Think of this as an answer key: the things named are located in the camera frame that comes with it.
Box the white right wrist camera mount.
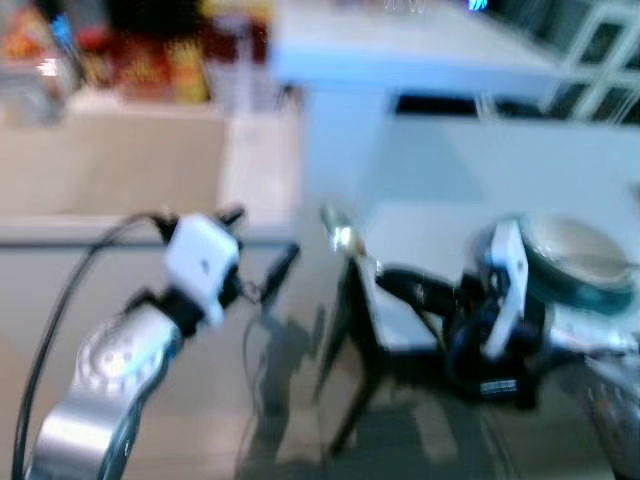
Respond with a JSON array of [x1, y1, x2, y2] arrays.
[[483, 220, 531, 361]]

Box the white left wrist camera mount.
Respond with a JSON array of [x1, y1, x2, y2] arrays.
[[163, 213, 242, 329]]

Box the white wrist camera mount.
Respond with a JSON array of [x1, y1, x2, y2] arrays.
[[483, 220, 531, 361], [163, 213, 242, 329]]

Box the white kitchen island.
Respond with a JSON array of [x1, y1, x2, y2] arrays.
[[268, 0, 563, 217]]

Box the green rimmed bowl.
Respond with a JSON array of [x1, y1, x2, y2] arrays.
[[490, 211, 640, 317]]

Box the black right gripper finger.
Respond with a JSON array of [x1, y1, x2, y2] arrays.
[[374, 264, 463, 313]]

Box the white glass door cabinet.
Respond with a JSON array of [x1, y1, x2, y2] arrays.
[[500, 0, 640, 127]]

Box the shiny metal spoon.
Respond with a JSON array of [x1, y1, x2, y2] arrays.
[[319, 203, 383, 277]]

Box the red and yellow snack packs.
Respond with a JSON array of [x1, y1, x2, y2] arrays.
[[78, 18, 271, 105]]

